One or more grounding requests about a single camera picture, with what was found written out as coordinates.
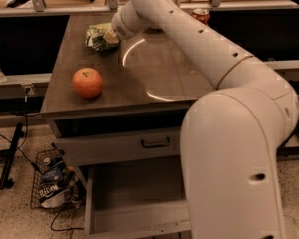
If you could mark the red apple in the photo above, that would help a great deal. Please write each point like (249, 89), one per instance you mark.
(87, 82)

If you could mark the closed drawer with black handle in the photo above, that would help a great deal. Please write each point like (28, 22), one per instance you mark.
(123, 146)

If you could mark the grey wooden drawer cabinet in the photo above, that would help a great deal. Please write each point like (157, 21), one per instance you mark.
(148, 83)

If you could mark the dark blue snack bag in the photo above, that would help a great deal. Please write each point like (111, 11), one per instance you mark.
(52, 175)

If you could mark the black wire basket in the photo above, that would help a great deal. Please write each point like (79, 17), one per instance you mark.
(74, 191)

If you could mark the black metal stand leg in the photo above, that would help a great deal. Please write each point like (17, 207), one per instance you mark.
(5, 181)

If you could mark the black and white chip bag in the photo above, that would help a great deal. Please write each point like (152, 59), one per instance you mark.
(51, 196)

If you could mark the open bottom grey drawer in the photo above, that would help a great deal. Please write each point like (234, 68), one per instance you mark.
(139, 199)

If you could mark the red coca-cola can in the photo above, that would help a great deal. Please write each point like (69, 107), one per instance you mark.
(201, 15)

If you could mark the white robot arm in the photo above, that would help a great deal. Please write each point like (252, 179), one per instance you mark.
(229, 137)

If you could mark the green jalapeno chip bag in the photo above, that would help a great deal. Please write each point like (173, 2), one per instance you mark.
(101, 37)

